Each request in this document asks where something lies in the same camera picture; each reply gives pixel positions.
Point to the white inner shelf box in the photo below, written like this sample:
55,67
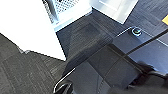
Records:
115,10

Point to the white wardrobe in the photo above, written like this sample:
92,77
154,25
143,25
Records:
71,20

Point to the mesh storage basket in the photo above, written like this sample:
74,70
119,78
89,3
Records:
65,7

